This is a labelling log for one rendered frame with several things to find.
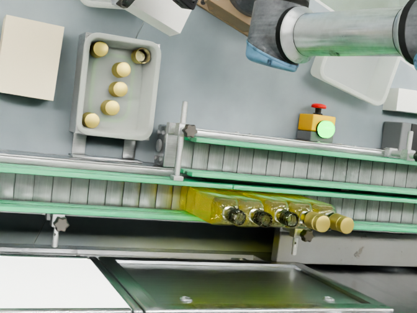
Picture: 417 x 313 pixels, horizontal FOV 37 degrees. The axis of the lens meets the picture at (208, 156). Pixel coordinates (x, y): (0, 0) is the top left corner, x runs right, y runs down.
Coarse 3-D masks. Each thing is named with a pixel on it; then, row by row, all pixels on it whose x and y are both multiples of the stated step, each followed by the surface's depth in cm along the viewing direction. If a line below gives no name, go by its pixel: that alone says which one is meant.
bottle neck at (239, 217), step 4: (228, 208) 122; (232, 208) 121; (224, 212) 122; (228, 212) 121; (232, 212) 119; (236, 212) 119; (240, 212) 119; (224, 216) 122; (228, 216) 120; (232, 216) 119; (236, 216) 122; (240, 216) 121; (244, 216) 119; (228, 220) 121; (232, 220) 119; (236, 220) 121; (240, 220) 120; (244, 220) 120; (236, 224) 119; (240, 224) 119
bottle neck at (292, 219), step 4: (276, 212) 127; (280, 212) 126; (284, 212) 125; (288, 212) 124; (292, 212) 124; (276, 216) 127; (280, 216) 125; (284, 216) 124; (288, 216) 123; (292, 216) 125; (296, 216) 124; (276, 220) 127; (280, 220) 125; (284, 220) 124; (288, 220) 123; (292, 220) 125; (296, 220) 124; (284, 224) 125; (288, 224) 123; (292, 224) 124; (296, 224) 124
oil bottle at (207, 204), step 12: (192, 192) 135; (204, 192) 131; (216, 192) 133; (180, 204) 141; (192, 204) 134; (204, 204) 128; (216, 204) 124; (228, 204) 124; (204, 216) 128; (216, 216) 123
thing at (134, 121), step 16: (112, 48) 144; (128, 48) 145; (96, 64) 143; (112, 64) 145; (128, 64) 146; (144, 64) 147; (80, 80) 136; (96, 80) 144; (112, 80) 145; (128, 80) 146; (144, 80) 146; (80, 96) 136; (96, 96) 144; (112, 96) 145; (128, 96) 147; (144, 96) 146; (80, 112) 136; (96, 112) 144; (128, 112) 147; (144, 112) 145; (80, 128) 136; (96, 128) 142; (112, 128) 146; (128, 128) 147; (144, 128) 144
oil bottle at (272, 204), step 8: (240, 192) 140; (248, 192) 140; (256, 192) 142; (264, 200) 130; (272, 200) 129; (280, 200) 131; (264, 208) 129; (272, 208) 128; (280, 208) 128; (288, 208) 129; (272, 216) 128; (272, 224) 128; (280, 224) 129
